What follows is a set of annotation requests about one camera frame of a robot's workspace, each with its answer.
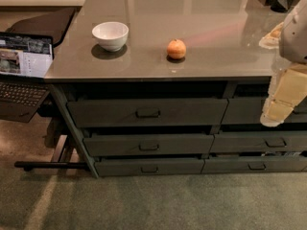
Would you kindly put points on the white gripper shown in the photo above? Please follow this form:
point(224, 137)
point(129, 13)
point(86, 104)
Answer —
point(295, 37)

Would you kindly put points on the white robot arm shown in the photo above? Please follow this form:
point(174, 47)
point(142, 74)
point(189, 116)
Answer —
point(293, 37)

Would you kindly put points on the open black laptop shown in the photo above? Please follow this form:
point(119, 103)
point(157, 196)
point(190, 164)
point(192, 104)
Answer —
point(24, 61)

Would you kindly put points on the glass jar with snacks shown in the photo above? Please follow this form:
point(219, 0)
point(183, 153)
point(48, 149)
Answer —
point(271, 40)

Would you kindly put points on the orange round fruit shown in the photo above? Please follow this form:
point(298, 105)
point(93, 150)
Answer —
point(176, 49)

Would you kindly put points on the white ceramic bowl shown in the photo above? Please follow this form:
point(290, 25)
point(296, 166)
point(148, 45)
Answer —
point(111, 36)

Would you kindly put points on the black laptop stand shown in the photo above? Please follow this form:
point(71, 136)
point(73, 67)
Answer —
point(59, 138)

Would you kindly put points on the dark chair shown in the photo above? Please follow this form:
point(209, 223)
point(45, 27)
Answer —
point(54, 24)

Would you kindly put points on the grey drawer cabinet frame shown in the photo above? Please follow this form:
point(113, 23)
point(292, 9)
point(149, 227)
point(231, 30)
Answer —
point(209, 89)

